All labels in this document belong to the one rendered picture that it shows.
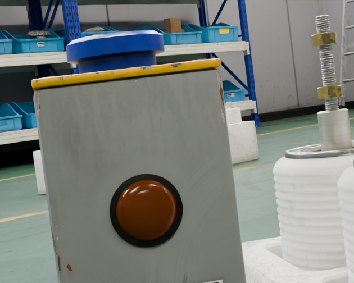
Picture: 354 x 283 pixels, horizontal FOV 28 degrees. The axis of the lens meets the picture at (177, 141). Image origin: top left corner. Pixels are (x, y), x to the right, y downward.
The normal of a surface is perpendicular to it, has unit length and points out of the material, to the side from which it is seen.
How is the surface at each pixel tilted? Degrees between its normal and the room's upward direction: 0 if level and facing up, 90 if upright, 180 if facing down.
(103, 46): 90
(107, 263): 90
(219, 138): 90
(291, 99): 90
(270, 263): 0
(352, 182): 58
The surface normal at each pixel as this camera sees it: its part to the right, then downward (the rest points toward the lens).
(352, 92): -0.78, 0.13
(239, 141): 0.66, -0.04
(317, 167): -0.47, -0.44
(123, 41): 0.25, 0.02
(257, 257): -0.12, -0.99
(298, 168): -0.67, -0.43
